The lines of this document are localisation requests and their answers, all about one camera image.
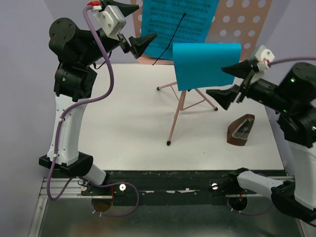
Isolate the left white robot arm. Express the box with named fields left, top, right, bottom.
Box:
left=39, top=0, right=156, bottom=195

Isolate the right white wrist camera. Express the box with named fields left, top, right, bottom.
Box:
left=247, top=45, right=275, bottom=73

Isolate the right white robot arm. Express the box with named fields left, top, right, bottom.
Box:
left=206, top=57, right=316, bottom=225

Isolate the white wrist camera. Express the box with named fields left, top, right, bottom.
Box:
left=247, top=45, right=275, bottom=73
left=87, top=1, right=126, bottom=41

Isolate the purple cable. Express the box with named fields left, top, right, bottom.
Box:
left=46, top=6, right=140, bottom=218
left=227, top=56, right=316, bottom=215

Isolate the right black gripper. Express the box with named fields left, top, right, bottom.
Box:
left=205, top=57, right=294, bottom=112

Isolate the brown wooden metronome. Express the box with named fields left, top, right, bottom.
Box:
left=226, top=114, right=255, bottom=146

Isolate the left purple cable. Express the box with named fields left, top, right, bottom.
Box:
left=46, top=6, right=140, bottom=218

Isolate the aluminium frame rail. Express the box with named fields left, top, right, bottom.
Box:
left=27, top=176, right=84, bottom=237

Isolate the blue printed sheet music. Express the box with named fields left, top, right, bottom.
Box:
left=141, top=0, right=219, bottom=60

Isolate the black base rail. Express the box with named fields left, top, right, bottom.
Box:
left=81, top=170, right=254, bottom=206

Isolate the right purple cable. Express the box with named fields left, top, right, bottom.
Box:
left=227, top=56, right=316, bottom=215

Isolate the clear plastic metronome cover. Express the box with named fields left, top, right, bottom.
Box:
left=232, top=118, right=254, bottom=140

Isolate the pink music stand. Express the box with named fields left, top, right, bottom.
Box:
left=130, top=0, right=273, bottom=147

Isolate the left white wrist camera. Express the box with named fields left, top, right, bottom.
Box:
left=87, top=1, right=126, bottom=41

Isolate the blue paper sheet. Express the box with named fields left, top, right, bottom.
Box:
left=173, top=43, right=241, bottom=91

